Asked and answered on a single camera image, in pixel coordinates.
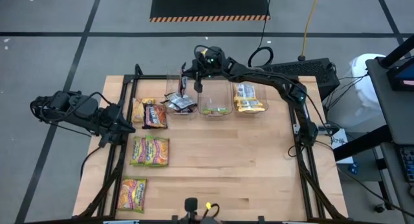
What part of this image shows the white plastic bag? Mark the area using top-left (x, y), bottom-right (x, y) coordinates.
top-left (348, 52), bottom-right (386, 110)

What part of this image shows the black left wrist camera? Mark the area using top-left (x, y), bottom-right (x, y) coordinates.
top-left (98, 133), bottom-right (113, 150)

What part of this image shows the white paper sheet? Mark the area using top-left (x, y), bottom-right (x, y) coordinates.
top-left (330, 128), bottom-right (356, 165)

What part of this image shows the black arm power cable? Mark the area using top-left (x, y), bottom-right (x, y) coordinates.
top-left (80, 142), bottom-right (109, 180)

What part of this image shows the yellow hanging cable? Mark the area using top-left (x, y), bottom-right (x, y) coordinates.
top-left (300, 0), bottom-right (321, 62)

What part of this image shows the black diagonal stand beam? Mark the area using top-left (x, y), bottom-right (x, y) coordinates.
top-left (380, 34), bottom-right (414, 68)

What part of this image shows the green Maruchan noodle packet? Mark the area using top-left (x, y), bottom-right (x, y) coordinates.
top-left (202, 106), bottom-right (230, 117)
top-left (116, 177), bottom-right (148, 214)
top-left (129, 136), bottom-right (148, 167)
top-left (144, 135), bottom-right (170, 168)

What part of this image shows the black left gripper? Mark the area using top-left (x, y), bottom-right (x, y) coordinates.
top-left (98, 100), bottom-right (136, 144)

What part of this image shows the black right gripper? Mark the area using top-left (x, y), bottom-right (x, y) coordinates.
top-left (182, 46), bottom-right (229, 78)

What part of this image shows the black hanging cable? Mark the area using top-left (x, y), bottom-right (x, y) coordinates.
top-left (247, 0), bottom-right (274, 69)

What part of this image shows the black desk crossbar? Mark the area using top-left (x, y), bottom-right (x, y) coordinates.
top-left (332, 125), bottom-right (393, 162)

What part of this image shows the black monitor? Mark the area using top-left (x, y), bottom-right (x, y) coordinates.
top-left (385, 54), bottom-right (414, 91)

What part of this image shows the grey desk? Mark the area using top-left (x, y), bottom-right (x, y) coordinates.
top-left (364, 55), bottom-right (414, 224)

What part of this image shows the black keyboard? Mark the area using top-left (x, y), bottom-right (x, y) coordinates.
top-left (398, 144), bottom-right (414, 183)

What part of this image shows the black hazard-striped floor mat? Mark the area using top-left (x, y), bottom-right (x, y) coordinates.
top-left (149, 0), bottom-right (270, 23)

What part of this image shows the black metal table frame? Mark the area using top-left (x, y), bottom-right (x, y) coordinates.
top-left (72, 63), bottom-right (349, 224)

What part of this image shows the black leader arm handle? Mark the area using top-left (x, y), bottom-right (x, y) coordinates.
top-left (184, 197), bottom-right (224, 224)

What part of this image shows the clear plastic bin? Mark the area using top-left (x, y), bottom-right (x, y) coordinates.
top-left (165, 68), bottom-right (200, 118)
top-left (198, 68), bottom-right (234, 120)
top-left (231, 67), bottom-right (269, 118)

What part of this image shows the thin black floor cable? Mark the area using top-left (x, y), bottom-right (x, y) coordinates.
top-left (336, 167), bottom-right (414, 218)

